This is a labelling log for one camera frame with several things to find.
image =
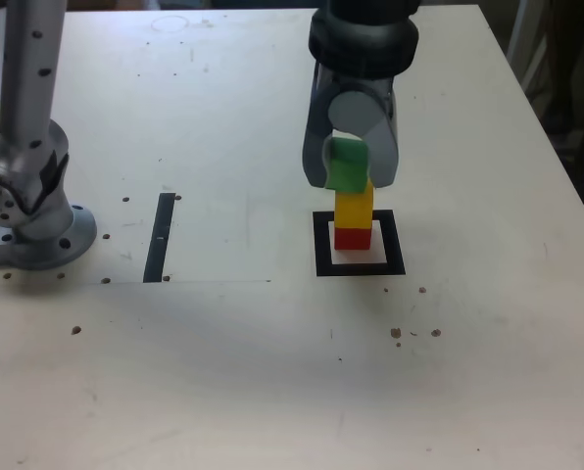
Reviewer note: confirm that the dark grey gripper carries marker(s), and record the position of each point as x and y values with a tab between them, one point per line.
365	84

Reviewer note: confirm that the green cube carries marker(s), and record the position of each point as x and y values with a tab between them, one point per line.
348	166

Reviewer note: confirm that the yellow cube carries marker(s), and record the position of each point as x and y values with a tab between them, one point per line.
353	210

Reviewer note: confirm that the red cube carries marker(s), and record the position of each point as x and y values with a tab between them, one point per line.
353	239

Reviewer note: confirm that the black tape square outline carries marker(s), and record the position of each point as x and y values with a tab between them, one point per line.
321	249

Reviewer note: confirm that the black tape strip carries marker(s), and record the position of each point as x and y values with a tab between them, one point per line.
159	235

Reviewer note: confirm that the white metal frame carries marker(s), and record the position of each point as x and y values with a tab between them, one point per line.
516	29

